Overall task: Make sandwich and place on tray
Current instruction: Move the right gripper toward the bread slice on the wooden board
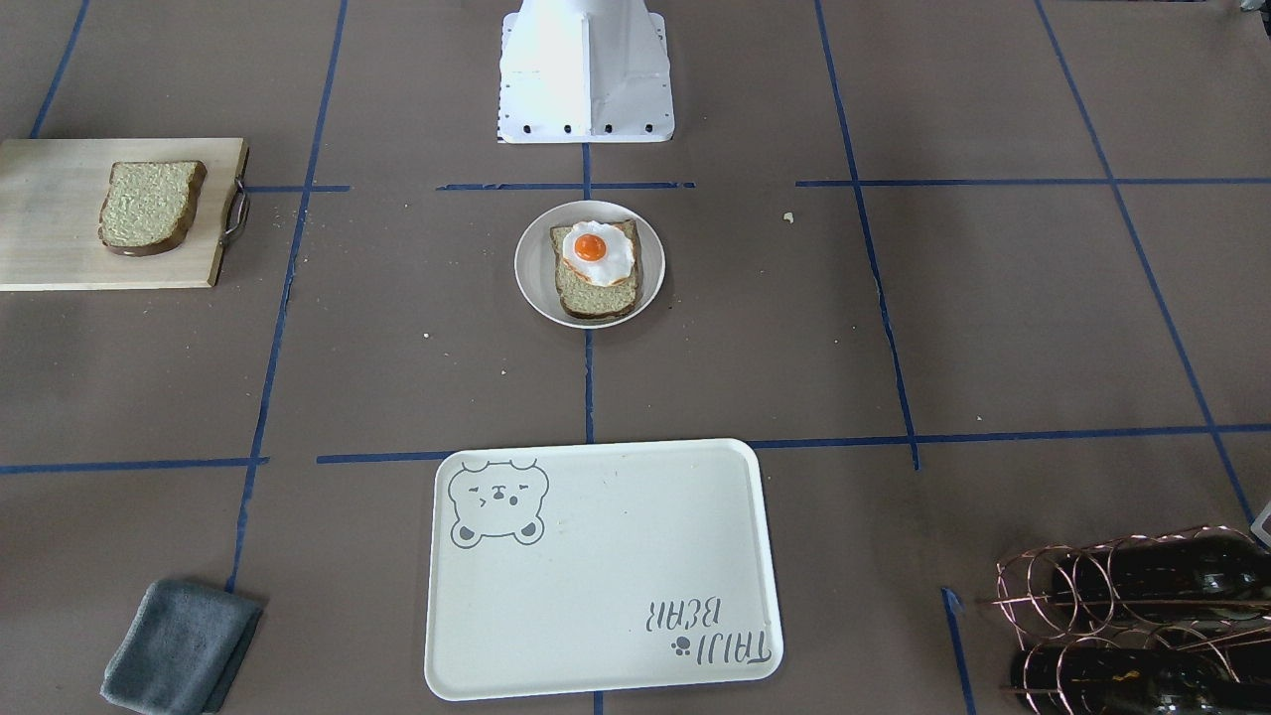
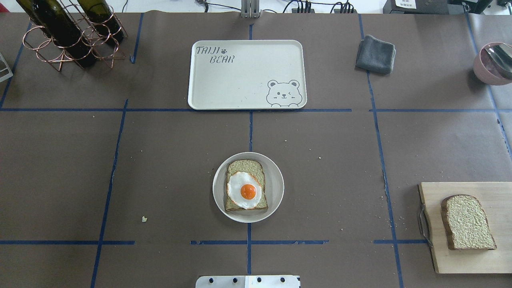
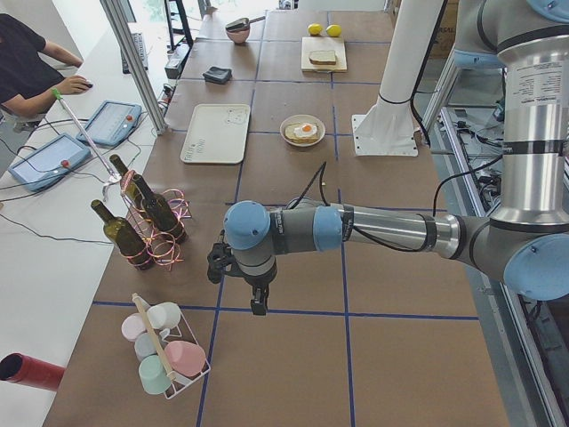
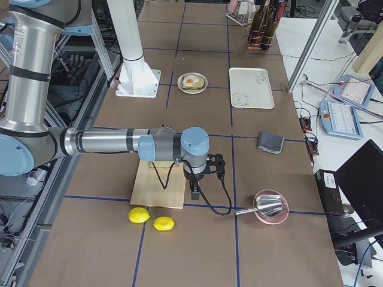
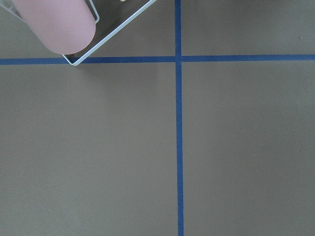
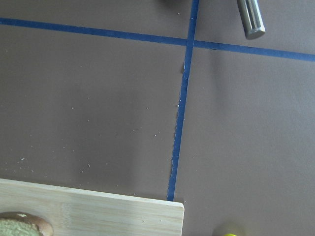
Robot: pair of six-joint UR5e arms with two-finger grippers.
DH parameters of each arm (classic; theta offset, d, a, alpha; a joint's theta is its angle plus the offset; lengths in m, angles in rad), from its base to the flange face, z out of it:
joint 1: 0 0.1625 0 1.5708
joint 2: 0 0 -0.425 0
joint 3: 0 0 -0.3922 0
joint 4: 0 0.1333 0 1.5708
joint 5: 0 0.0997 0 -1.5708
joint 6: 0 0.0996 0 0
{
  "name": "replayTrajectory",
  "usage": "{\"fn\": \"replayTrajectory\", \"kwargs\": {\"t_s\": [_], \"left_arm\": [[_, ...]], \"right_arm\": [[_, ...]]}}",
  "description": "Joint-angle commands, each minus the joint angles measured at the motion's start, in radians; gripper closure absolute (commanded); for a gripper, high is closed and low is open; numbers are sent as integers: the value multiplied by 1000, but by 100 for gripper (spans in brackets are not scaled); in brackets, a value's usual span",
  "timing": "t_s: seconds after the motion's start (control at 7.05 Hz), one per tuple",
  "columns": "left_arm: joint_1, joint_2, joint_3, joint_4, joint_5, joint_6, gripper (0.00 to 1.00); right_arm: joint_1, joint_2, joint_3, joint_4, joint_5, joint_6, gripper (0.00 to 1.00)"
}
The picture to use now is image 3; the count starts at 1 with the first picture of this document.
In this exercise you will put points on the pink bowl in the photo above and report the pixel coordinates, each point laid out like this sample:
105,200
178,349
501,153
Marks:
239,37

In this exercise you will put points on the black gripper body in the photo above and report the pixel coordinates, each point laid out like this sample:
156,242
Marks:
259,283

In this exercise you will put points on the yellow lemon left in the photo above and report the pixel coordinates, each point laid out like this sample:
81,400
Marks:
314,29

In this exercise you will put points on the fried egg toy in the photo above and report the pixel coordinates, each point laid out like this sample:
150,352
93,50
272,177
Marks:
305,130

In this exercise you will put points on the yellow lemon right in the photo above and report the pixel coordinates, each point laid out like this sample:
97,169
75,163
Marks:
334,30

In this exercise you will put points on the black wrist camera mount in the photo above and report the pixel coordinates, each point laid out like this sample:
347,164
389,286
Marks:
222,262

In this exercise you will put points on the green wine bottle back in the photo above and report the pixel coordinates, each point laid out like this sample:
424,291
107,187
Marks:
128,187

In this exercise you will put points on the blue teach pendant far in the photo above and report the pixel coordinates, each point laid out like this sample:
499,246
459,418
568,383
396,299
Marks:
112,122

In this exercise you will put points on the bread slice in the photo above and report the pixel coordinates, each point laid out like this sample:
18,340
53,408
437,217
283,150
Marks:
288,133
323,57

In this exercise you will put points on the person's hand on mouse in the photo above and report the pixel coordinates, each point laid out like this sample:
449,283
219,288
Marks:
73,85

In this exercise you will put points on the metal scoop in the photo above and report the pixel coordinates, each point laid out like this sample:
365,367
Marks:
242,24

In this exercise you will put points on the blue teach pendant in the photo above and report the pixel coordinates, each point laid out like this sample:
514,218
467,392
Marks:
112,122
50,163

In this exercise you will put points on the wooden rack handle rod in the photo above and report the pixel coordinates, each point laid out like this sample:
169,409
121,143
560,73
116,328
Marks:
139,303

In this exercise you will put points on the light pink cup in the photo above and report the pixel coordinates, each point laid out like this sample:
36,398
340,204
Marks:
132,327

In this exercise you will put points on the person in black shirt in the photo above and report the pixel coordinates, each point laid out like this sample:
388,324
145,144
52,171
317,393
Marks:
27,80

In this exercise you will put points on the green wine bottle front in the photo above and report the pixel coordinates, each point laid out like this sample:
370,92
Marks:
128,241

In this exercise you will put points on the red cylinder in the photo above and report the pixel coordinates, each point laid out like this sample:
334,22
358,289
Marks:
25,370

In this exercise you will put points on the silver rod with green tip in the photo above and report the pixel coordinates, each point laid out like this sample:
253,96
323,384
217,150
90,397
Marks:
113,177

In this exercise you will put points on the copper wire bottle rack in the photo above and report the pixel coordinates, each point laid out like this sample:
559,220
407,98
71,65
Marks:
161,246

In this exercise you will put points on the wooden cutting board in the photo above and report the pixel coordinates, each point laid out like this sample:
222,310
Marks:
312,43

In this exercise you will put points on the aluminium frame post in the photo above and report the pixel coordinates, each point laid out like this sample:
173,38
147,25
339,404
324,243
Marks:
118,23

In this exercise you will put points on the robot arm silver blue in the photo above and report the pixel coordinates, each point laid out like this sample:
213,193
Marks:
523,243

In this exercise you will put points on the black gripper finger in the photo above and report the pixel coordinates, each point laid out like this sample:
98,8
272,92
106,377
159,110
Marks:
264,300
256,301

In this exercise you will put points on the white wire cup rack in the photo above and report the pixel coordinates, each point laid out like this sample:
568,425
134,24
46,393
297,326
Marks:
182,332

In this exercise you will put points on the grey blue cup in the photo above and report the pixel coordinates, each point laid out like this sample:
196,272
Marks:
144,347

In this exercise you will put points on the white cup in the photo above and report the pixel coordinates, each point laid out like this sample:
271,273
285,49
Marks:
164,315

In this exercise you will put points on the cream bear serving tray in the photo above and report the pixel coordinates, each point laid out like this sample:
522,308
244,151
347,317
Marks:
216,134

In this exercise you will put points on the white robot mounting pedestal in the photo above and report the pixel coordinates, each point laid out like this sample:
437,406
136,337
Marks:
387,129

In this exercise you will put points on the blue teach pendant near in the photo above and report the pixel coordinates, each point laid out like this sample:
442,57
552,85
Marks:
50,163

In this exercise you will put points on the mint green cup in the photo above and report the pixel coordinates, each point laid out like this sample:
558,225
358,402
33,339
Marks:
152,375

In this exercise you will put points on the green wine bottle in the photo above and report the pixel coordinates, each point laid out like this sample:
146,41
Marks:
128,241
128,187
159,211

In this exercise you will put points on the pink cup large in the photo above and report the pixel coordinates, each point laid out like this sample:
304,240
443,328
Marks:
186,358

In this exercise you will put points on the yellow lemon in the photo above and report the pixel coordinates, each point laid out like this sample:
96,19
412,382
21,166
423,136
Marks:
334,30
314,29

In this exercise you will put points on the green wine bottle middle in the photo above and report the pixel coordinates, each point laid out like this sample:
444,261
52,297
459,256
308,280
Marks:
159,211

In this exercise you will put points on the grey folded cloth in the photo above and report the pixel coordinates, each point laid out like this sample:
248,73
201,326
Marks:
217,75

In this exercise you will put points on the white round plate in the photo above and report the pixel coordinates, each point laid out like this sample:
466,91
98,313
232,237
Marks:
302,118

